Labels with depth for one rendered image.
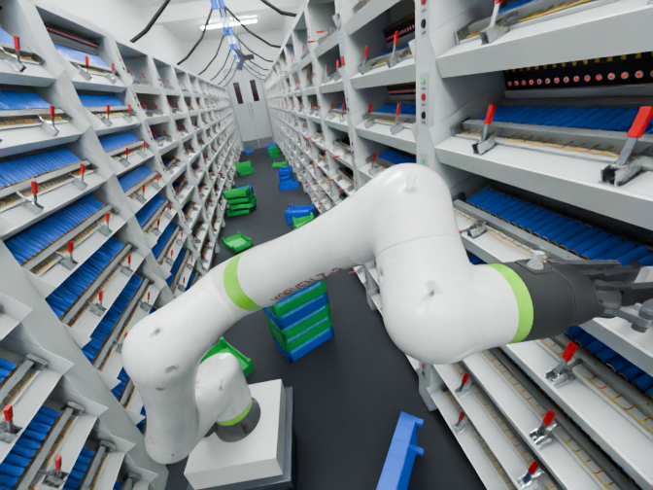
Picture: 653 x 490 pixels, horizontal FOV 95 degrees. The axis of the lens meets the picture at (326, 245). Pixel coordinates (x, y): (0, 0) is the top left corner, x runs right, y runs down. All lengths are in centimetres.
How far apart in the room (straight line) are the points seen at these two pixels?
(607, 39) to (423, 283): 39
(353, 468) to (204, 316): 99
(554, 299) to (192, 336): 51
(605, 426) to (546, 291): 39
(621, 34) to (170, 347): 73
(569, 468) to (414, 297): 66
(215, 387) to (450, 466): 90
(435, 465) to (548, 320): 109
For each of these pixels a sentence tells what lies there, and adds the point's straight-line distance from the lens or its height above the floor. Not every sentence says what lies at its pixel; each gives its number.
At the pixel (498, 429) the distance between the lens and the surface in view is 114.
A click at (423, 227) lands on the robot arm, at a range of 33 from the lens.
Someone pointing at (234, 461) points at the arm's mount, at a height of 37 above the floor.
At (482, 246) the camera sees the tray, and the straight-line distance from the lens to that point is 77.
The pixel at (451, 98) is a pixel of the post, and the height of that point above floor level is 120.
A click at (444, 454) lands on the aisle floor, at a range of 144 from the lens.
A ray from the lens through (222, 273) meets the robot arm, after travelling 60.
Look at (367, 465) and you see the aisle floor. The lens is 141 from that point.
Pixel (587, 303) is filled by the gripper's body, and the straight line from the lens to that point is 44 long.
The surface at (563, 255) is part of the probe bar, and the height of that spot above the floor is 94.
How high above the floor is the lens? 127
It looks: 27 degrees down
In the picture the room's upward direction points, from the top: 10 degrees counter-clockwise
